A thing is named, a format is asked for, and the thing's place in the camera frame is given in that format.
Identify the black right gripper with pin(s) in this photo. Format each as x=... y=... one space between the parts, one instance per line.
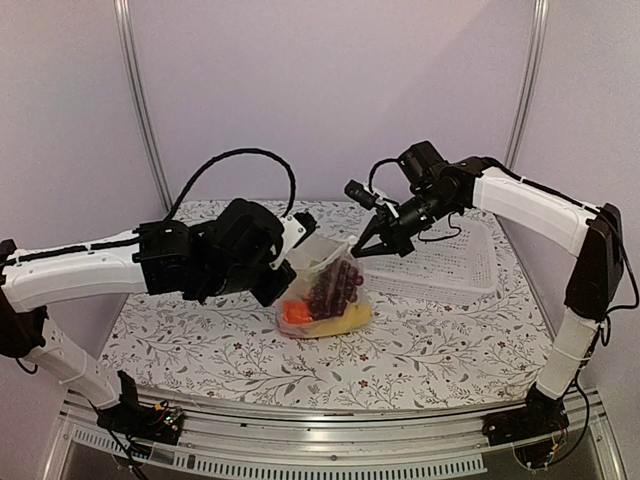
x=400 y=243

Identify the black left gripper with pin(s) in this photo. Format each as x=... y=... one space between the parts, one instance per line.
x=268 y=294

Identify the orange pumpkin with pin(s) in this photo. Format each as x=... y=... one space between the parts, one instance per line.
x=296 y=312

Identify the white green cauliflower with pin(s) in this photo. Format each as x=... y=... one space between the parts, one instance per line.
x=317 y=265

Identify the clear zip top bag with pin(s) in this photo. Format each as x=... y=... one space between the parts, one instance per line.
x=315 y=247

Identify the dark red grape bunch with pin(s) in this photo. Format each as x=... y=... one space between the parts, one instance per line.
x=334 y=289

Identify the white plastic basket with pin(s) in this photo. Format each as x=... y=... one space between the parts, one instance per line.
x=452 y=268

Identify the yellow corn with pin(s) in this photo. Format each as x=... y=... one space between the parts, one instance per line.
x=355 y=317

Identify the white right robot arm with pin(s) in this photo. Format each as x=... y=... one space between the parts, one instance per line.
x=591 y=234

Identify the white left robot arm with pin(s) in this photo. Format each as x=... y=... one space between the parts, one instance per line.
x=243 y=249

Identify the floral tablecloth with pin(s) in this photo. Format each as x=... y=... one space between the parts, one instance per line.
x=414 y=354

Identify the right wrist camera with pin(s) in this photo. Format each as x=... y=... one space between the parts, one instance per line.
x=357 y=192

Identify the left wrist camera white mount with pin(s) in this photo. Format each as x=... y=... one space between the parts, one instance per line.
x=296 y=228

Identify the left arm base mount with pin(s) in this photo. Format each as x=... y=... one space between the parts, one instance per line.
x=160 y=423

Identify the right aluminium frame post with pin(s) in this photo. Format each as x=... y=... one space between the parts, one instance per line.
x=527 y=90

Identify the aluminium frame post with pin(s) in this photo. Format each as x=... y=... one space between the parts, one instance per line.
x=527 y=90
x=133 y=72

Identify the aluminium front rail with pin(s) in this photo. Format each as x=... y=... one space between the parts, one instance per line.
x=224 y=439

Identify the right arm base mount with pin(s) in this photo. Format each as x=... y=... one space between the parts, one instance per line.
x=540 y=415

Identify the left aluminium frame post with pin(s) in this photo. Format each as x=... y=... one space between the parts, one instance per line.
x=133 y=72

